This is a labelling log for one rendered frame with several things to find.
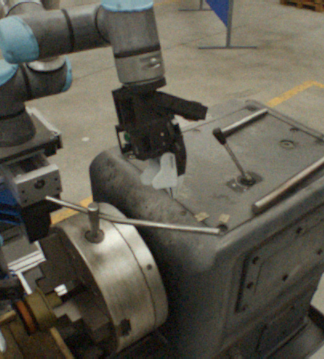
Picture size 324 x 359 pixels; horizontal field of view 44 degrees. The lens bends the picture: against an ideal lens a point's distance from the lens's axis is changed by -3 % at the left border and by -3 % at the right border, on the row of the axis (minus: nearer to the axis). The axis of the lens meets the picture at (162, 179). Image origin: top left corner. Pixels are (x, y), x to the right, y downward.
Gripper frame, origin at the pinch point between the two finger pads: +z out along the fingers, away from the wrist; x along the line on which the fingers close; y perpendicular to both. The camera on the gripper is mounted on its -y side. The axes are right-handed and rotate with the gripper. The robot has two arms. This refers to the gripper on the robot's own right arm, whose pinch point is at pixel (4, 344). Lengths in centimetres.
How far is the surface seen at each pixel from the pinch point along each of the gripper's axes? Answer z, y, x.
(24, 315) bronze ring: -1.4, -6.0, 3.8
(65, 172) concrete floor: -192, -92, -108
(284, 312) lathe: 18, -71, -29
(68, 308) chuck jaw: 1.7, -14.3, 3.1
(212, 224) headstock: 11.7, -43.1, 18.0
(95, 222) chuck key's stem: 0.4, -23.6, 20.9
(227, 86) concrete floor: -234, -303, -108
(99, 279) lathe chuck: 6.4, -19.9, 12.9
